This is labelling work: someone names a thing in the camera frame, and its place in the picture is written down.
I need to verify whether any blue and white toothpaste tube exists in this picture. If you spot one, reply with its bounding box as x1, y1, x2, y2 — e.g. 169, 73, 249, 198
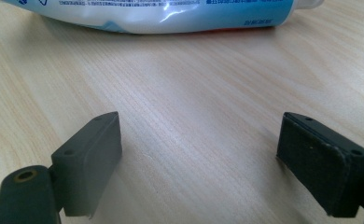
1, 0, 326, 35

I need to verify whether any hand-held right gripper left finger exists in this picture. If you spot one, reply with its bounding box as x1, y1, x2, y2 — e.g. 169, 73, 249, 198
0, 111, 123, 224

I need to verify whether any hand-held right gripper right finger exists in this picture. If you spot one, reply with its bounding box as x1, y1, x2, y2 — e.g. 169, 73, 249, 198
275, 111, 364, 218

